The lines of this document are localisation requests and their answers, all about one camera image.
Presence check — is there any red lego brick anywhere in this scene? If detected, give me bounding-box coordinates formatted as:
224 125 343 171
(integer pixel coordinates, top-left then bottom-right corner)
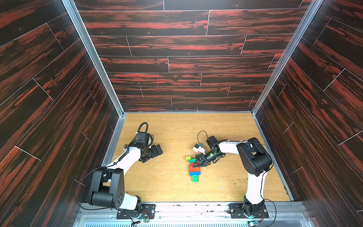
189 166 200 173

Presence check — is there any green small lego brick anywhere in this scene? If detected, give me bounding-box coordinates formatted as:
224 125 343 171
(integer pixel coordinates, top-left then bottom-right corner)
192 175 199 183

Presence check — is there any blue lego brick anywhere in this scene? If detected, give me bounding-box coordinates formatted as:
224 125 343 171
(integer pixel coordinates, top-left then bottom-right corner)
189 171 200 176

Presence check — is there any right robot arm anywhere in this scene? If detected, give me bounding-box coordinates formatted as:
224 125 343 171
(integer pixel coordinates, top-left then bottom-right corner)
192 136 273 218

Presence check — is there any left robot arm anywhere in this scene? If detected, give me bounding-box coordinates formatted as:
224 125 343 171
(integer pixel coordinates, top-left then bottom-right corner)
87 132 163 216

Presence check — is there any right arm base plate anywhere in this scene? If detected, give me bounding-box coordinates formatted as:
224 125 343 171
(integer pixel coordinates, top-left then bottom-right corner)
227 202 269 219

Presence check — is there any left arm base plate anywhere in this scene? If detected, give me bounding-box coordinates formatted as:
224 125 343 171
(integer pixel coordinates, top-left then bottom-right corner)
116 203 156 220

